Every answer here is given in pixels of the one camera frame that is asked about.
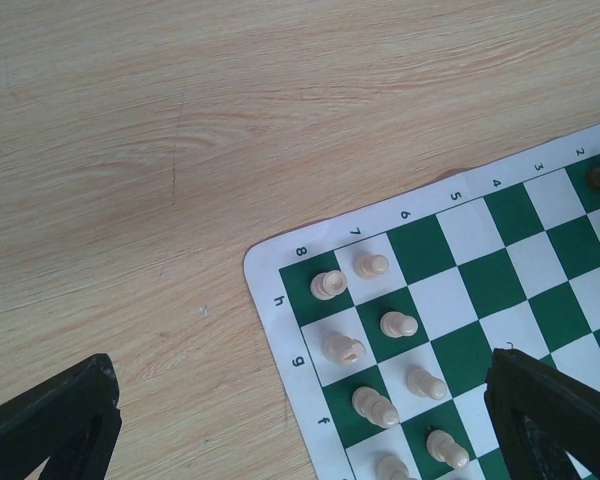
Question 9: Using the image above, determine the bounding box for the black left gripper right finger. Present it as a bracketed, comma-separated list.
[484, 348, 600, 479]

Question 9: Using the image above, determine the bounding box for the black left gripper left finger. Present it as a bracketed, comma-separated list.
[0, 353, 122, 479]

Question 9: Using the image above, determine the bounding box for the green white chess board mat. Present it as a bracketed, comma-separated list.
[244, 125, 600, 479]

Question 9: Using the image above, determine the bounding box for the white chess pawn e7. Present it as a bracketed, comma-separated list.
[426, 430, 470, 470]

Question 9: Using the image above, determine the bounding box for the white chess pawn f7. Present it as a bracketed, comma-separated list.
[406, 368, 447, 400]

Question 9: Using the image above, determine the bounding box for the white chess king e8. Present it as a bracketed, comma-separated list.
[376, 454, 412, 480]

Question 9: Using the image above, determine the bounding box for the white chess bishop f8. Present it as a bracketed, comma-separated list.
[352, 386, 400, 429]

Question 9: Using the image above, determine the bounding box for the white chess pawn g7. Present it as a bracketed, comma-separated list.
[380, 311, 419, 338]

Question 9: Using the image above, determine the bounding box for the white chess knight g8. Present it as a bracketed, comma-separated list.
[322, 334, 367, 367]

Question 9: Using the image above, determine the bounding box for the white chess pawn h7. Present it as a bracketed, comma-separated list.
[354, 253, 389, 279]

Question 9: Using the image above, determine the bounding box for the white chess rook h8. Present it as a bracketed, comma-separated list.
[310, 270, 348, 301]

